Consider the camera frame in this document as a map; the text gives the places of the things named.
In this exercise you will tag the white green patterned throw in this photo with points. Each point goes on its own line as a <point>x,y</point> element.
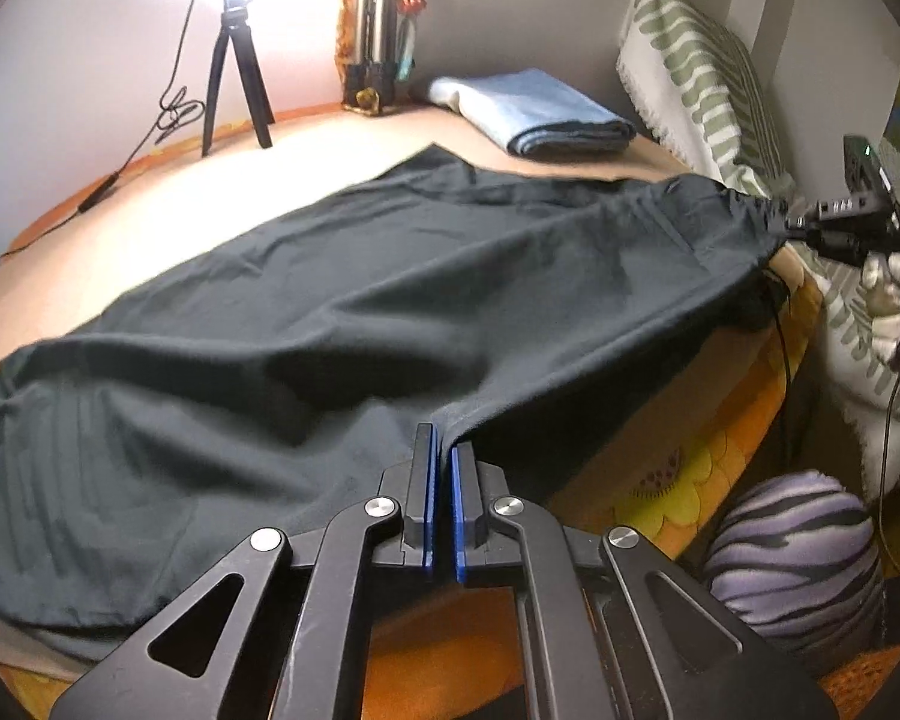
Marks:
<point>690,67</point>

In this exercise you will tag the black pants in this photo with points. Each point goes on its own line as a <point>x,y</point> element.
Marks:
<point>345,315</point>

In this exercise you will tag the purple striped cushion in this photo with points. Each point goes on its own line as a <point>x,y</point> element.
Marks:
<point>787,555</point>

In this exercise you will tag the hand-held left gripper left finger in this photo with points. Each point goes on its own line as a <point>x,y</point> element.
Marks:
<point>432,499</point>

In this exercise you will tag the orange floral bedsheet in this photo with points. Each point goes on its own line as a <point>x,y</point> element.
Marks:
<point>682,420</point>

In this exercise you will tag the folded blue jeans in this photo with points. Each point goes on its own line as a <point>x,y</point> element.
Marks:
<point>532,105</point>

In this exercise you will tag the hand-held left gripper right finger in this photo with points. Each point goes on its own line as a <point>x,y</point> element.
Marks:
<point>459,510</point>

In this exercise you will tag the small black tripod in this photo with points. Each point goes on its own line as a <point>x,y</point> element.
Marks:
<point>232,34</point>

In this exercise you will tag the black rack with clothes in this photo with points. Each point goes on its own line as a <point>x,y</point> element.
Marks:
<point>371,15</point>

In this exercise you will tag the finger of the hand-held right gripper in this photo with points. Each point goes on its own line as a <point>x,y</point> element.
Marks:
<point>851,206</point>
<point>832,244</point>

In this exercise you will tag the person's right hand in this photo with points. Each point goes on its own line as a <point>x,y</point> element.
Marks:
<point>889,281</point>

